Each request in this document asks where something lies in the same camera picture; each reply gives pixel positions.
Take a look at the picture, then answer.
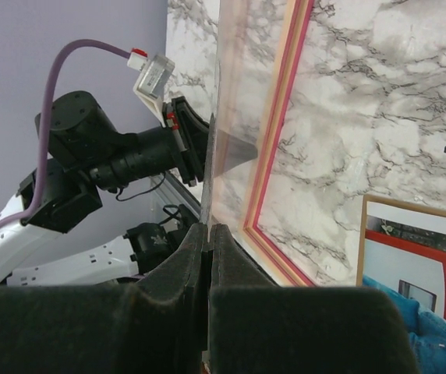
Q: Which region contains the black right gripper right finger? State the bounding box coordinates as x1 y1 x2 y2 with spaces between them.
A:
209 224 419 373

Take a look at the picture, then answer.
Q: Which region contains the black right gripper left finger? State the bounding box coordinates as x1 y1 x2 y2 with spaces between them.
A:
0 224 207 373

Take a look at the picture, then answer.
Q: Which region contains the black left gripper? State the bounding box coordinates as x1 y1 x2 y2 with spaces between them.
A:
48 90 257 185

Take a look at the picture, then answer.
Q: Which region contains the pink photo frame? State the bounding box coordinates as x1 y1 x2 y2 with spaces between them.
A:
239 1 314 287

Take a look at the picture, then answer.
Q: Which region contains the clear acrylic sheet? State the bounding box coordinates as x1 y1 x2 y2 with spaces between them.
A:
202 1 306 231

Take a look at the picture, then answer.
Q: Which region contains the printed photo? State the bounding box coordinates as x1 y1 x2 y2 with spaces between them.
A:
357 195 446 373

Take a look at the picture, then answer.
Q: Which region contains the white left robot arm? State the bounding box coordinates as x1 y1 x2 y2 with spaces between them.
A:
0 91 210 286

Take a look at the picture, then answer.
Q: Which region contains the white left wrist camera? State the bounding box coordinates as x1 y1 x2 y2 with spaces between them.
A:
127 48 175 126

